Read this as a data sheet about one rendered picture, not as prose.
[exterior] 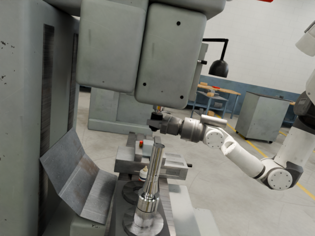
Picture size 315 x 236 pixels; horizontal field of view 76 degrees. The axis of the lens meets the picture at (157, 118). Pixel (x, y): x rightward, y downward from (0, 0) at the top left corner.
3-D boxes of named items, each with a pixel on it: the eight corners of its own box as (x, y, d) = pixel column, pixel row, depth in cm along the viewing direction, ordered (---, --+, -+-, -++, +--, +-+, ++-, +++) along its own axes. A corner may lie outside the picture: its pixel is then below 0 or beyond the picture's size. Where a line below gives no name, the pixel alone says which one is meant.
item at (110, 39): (137, 85, 89) (147, 21, 82) (133, 95, 66) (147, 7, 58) (93, 77, 87) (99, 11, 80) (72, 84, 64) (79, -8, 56)
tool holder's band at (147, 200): (162, 203, 42) (163, 199, 42) (141, 206, 40) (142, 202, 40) (153, 188, 46) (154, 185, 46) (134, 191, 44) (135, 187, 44)
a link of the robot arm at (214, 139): (190, 137, 84) (218, 144, 82) (189, 145, 74) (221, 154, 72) (197, 111, 82) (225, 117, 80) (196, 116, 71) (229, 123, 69)
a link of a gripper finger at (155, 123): (147, 117, 79) (163, 121, 78) (146, 125, 80) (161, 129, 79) (146, 118, 77) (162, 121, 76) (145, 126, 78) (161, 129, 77)
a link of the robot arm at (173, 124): (168, 109, 85) (196, 115, 83) (163, 130, 88) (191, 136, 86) (162, 115, 73) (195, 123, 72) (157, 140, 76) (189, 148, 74)
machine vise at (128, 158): (179, 165, 114) (183, 147, 111) (185, 180, 99) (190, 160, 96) (116, 157, 109) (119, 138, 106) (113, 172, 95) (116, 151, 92)
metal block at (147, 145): (151, 151, 105) (153, 140, 103) (152, 156, 99) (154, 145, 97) (141, 150, 104) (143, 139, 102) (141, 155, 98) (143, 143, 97)
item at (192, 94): (192, 99, 81) (206, 44, 75) (195, 101, 77) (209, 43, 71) (183, 97, 81) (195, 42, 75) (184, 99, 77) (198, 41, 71)
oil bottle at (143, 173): (146, 186, 90) (150, 164, 86) (146, 191, 86) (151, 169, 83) (137, 184, 89) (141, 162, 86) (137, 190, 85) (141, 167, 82)
